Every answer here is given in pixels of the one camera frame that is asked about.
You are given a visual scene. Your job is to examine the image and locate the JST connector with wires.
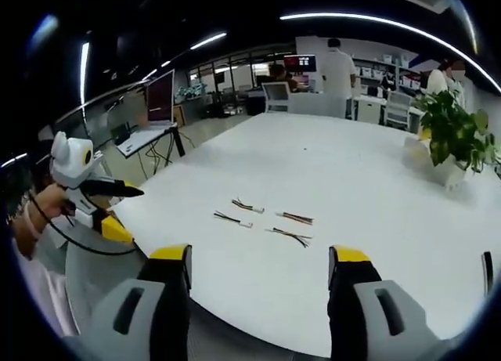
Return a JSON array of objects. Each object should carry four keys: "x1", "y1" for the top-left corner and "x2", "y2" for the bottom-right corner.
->
[
  {"x1": 213, "y1": 210, "x2": 254, "y2": 229},
  {"x1": 231, "y1": 197, "x2": 266, "y2": 215},
  {"x1": 264, "y1": 226, "x2": 314, "y2": 250},
  {"x1": 274, "y1": 210, "x2": 315, "y2": 226}
]

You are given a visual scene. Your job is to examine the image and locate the green potted plant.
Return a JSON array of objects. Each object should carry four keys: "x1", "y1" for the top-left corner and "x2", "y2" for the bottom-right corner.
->
[{"x1": 413, "y1": 89, "x2": 499, "y2": 186}]

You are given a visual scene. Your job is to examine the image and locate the white storage shelves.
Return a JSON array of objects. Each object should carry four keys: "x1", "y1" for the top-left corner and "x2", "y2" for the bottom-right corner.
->
[{"x1": 351, "y1": 52, "x2": 424, "y2": 100}]

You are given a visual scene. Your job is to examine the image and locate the dark desktop monitor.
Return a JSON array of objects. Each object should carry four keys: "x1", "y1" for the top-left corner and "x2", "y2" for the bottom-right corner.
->
[{"x1": 283, "y1": 54, "x2": 318, "y2": 85}]

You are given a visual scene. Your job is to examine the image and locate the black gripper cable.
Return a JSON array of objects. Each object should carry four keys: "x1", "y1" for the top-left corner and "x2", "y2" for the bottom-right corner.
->
[{"x1": 27, "y1": 194, "x2": 137, "y2": 257}]

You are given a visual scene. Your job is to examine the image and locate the white side table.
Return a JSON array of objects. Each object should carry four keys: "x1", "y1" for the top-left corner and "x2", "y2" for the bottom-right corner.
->
[{"x1": 114, "y1": 121, "x2": 187, "y2": 171}]

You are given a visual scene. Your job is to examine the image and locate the white mesh office chair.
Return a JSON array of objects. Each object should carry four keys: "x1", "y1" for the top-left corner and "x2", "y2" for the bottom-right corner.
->
[{"x1": 384, "y1": 91, "x2": 413, "y2": 128}]

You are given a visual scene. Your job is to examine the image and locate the person's left hand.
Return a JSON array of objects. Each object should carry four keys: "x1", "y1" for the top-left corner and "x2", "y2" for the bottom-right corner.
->
[{"x1": 29, "y1": 182, "x2": 77, "y2": 223}]

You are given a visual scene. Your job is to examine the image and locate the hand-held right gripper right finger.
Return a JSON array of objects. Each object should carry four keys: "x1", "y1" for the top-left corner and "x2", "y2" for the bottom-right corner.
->
[{"x1": 327, "y1": 244, "x2": 442, "y2": 361}]

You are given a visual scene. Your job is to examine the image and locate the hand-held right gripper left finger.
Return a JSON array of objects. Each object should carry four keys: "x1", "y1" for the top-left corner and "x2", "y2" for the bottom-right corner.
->
[{"x1": 96, "y1": 243, "x2": 193, "y2": 361}]

